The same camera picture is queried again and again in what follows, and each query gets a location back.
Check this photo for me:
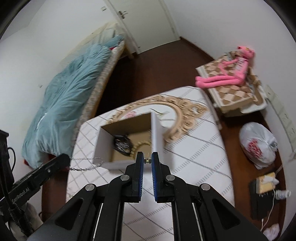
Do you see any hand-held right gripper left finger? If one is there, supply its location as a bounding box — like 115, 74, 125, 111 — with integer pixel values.
28, 152, 144, 241

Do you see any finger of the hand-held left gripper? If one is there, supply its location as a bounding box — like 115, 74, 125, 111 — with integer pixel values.
30, 154, 71, 184

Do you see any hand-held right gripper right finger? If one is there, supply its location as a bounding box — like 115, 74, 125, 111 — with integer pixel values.
151, 152, 269, 241

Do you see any ornate silver chain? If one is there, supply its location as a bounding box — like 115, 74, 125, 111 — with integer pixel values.
68, 157, 105, 172

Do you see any black bracelet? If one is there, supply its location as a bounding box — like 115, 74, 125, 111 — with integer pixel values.
112, 135, 133, 154

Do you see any cardboard box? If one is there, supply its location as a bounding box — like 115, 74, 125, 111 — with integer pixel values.
94, 111, 167, 171

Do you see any white patterned tablecloth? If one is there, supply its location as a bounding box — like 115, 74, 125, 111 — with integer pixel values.
66, 86, 234, 241

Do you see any blue quilt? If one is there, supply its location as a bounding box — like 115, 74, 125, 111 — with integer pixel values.
22, 37, 125, 168

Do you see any bed with patterned mattress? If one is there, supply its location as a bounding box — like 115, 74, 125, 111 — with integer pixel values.
22, 22, 133, 169

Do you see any white plastic bag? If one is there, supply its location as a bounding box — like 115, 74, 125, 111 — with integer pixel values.
239, 122, 278, 169

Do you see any yellow tissue box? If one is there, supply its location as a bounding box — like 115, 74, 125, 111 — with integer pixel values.
256, 173, 279, 193

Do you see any pink plush toy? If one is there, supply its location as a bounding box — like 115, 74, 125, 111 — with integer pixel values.
195, 46, 255, 88

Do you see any brown checkered cloth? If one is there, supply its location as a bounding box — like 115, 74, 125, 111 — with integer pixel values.
196, 52, 267, 114

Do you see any white bottle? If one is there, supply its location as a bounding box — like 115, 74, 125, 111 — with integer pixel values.
275, 189, 292, 200

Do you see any white door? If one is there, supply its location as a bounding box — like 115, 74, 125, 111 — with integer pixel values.
104, 0, 179, 55

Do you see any white wall socket strip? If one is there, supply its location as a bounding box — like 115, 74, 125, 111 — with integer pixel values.
265, 85, 296, 160

